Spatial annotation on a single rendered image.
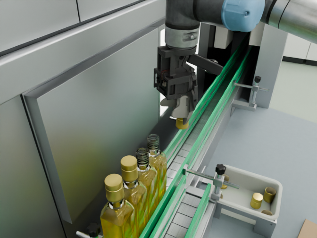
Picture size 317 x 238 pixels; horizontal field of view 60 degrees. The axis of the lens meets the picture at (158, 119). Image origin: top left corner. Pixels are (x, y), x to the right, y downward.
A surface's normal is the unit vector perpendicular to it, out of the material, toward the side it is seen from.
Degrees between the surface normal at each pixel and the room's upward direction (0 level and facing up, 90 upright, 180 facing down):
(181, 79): 91
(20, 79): 90
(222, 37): 90
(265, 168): 0
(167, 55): 91
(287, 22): 108
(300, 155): 0
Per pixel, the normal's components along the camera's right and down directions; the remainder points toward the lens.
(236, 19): -0.59, 0.64
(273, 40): -0.43, 0.50
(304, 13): -0.51, 0.04
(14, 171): 0.90, 0.24
